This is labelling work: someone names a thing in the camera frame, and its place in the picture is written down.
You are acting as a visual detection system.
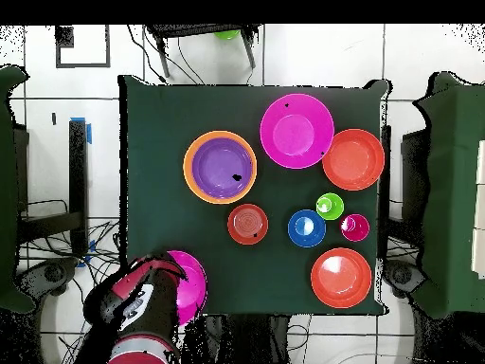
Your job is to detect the black cable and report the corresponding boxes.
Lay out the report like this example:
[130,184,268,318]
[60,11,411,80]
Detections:
[126,24,168,84]

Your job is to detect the deep red-orange bowl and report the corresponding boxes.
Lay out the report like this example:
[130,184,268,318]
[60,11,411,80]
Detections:
[310,246,373,309]

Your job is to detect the pink bowl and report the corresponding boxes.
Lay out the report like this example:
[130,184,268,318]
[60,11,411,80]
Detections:
[260,93,335,170]
[166,249,208,326]

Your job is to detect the white boxes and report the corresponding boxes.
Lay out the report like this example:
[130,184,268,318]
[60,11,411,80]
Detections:
[470,139,485,280]

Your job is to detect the blue tape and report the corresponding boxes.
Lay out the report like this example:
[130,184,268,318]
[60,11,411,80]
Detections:
[69,117,93,145]

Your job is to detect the green cloth side table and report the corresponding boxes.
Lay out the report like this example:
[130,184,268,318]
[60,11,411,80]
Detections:
[411,71,485,319]
[0,64,35,314]

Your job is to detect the green cup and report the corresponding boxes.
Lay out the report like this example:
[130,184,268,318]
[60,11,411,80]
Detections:
[315,192,345,222]

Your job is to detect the black stool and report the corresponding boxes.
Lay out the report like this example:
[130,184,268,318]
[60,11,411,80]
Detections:
[145,24,263,79]

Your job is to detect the shallow red-orange bowl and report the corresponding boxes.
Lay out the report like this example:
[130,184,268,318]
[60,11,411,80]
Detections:
[322,128,386,191]

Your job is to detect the lime green bowl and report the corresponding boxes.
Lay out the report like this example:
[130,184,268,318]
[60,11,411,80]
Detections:
[213,28,242,41]

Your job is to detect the red cup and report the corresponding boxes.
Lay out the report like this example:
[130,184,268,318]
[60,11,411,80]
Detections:
[339,213,371,243]

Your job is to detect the dark green tablecloth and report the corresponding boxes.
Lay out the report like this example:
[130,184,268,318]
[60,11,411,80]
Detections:
[117,74,391,318]

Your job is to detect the purple bowl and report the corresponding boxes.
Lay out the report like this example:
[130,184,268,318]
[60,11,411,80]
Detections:
[191,136,254,200]

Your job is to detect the black table frame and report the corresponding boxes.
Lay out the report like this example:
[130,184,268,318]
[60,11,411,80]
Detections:
[379,124,392,263]
[16,119,89,259]

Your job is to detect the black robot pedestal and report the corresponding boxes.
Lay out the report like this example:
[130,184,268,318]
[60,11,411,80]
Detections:
[202,314,291,364]

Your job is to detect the orange bowl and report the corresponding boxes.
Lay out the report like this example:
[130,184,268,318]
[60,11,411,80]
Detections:
[182,130,258,205]

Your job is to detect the black office chair base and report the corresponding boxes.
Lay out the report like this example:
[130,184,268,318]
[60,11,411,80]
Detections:
[382,259,426,300]
[16,257,81,300]

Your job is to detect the blue bowl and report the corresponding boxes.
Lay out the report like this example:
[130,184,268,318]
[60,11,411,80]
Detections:
[287,209,328,248]

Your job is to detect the small red bowl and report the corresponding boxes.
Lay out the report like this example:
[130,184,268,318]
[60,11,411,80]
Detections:
[226,203,269,246]

